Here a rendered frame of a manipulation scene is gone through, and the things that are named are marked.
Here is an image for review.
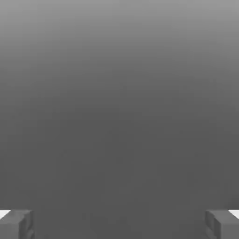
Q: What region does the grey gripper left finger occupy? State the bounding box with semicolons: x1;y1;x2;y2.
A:
0;209;35;239

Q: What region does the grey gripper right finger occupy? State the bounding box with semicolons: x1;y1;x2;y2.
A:
204;209;239;239

